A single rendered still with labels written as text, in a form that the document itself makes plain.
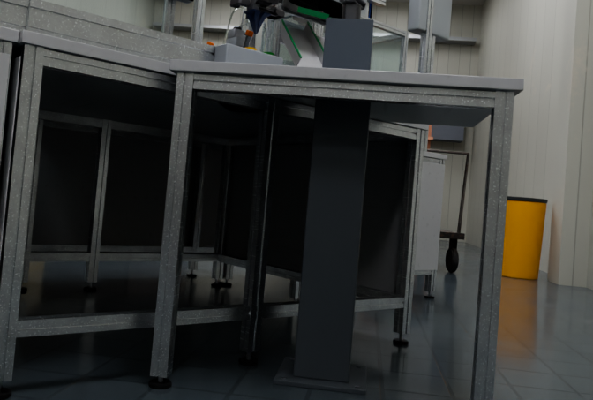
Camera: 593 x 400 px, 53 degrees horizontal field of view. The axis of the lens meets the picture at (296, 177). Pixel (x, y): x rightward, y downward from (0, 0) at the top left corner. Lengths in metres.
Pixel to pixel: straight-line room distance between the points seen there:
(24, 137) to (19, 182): 0.11
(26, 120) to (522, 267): 4.61
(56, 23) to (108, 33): 0.13
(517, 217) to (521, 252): 0.30
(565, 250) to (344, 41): 3.91
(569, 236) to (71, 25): 4.49
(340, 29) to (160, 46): 0.52
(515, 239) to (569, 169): 0.73
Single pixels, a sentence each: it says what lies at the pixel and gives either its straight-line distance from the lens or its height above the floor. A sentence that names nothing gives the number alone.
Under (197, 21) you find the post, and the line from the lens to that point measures 3.33.
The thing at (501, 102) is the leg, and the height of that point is 0.80.
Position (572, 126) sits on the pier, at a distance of 5.48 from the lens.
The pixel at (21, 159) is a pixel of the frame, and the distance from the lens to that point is 1.55.
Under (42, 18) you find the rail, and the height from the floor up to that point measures 0.92.
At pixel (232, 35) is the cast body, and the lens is 2.12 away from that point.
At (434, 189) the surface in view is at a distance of 3.63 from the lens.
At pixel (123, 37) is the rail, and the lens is 1.74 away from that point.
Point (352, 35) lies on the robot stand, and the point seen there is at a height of 1.01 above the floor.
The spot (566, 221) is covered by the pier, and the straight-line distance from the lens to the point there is 5.42.
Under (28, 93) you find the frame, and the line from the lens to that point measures 1.57.
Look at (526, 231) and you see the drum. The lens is 5.51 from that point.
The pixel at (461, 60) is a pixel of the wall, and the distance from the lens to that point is 11.69.
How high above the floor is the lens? 0.52
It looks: 2 degrees up
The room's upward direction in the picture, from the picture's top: 5 degrees clockwise
